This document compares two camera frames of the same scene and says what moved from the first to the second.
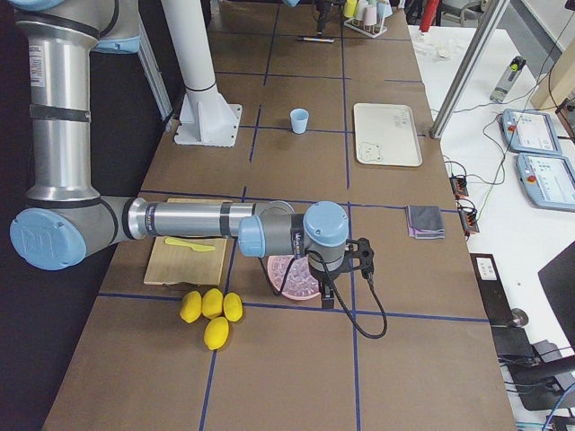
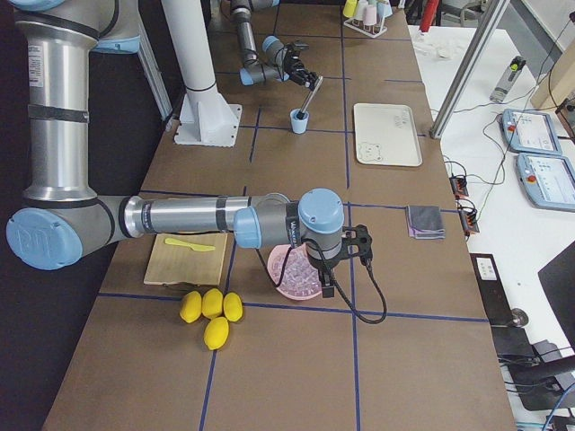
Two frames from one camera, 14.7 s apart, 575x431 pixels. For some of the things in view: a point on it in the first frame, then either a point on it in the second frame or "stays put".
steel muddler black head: (319, 39) → (302, 113)
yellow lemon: (216, 332) stays put
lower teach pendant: (549, 180) stays put
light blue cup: (299, 119) stays put
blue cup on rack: (384, 10) stays put
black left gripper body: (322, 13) → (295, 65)
